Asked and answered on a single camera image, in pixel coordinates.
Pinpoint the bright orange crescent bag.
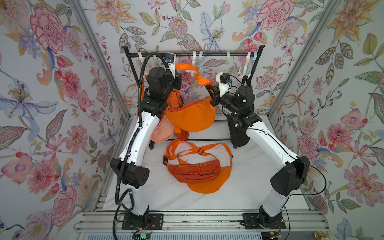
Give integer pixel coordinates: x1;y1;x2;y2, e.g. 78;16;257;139
163;140;233;194

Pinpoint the blue hook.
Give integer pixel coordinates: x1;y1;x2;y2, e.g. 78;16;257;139
247;52;258;76
198;51;205;75

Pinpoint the white hook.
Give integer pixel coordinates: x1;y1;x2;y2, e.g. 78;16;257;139
238;52;251;78
136;52;144;68
192;51;197;67

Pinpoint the orange bag with long straps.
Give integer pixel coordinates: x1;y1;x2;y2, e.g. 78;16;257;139
164;63;217;141

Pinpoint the pink crescent bag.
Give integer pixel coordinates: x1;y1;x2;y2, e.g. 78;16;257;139
151;115;175;143

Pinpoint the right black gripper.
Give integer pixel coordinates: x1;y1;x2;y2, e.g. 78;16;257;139
208;85;244;121

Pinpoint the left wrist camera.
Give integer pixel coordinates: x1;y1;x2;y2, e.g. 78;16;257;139
164;52;177;77

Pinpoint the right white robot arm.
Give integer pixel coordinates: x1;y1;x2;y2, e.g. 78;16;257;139
206;86;310;229

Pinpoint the white hook far left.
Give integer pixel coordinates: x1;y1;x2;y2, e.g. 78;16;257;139
136;52;144;68

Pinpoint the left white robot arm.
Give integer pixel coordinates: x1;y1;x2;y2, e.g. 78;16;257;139
110;66;182;224

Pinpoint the orange bag far left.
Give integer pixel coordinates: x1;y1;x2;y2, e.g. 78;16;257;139
138;74;148;117

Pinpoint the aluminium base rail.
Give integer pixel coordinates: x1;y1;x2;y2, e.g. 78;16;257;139
74;211;330;233

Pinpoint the black crossbody bag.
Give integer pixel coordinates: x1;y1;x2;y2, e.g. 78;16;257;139
228;84;254;149

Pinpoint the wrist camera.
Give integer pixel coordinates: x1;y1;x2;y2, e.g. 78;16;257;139
164;52;177;77
216;73;231;97

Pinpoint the dark orange zip bag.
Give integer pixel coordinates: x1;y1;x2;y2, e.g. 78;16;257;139
163;140;221;184

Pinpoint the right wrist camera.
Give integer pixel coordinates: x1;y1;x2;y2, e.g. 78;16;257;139
216;73;231;97

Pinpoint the black metal clothes rack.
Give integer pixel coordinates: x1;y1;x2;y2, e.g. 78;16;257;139
122;44;266;150

